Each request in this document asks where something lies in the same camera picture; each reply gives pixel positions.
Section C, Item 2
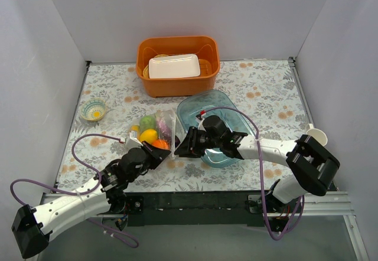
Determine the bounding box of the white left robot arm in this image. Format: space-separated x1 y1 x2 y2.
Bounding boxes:
11 142 171 259

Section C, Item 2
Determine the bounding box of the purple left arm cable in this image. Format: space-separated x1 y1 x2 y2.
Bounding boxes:
10 133 139 248

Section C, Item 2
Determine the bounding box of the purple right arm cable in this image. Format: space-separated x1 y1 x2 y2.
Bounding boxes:
195 106 305 241

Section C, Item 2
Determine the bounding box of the white rectangular dish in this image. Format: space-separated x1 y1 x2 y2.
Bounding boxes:
146 54 201 79

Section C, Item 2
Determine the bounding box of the yellow plate in basket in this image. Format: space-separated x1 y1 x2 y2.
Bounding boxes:
142 54 167 79

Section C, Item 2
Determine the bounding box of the orange tangerine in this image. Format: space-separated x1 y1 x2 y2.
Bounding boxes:
152 139 171 150

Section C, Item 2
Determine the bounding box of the small patterned bowl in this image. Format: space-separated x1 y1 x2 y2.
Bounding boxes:
80 99 107 122

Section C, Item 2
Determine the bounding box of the purple eggplant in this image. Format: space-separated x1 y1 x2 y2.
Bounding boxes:
156 116 177 142

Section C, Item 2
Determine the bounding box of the white plastic cup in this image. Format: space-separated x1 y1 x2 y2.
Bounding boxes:
305 123 328 146

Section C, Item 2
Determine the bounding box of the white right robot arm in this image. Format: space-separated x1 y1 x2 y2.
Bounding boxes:
175 115 340 213

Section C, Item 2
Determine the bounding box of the yellow lemon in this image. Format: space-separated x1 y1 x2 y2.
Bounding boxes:
139 129 159 144

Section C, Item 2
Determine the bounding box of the orange plastic basket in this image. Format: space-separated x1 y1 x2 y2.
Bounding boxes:
136 35 220 97

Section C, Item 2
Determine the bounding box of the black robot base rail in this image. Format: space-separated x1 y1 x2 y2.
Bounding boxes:
100 190 308 229

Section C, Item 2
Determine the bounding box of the green custard apple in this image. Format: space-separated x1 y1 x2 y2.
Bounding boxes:
139 115 156 132

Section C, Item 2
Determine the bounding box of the clear zip top bag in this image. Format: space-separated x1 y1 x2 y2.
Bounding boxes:
126 110 184 153

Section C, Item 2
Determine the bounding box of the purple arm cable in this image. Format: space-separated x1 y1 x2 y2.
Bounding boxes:
195 106 305 241
10 133 139 248

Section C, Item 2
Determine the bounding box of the clear blue plastic tray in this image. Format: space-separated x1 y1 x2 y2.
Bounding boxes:
176 89 256 168

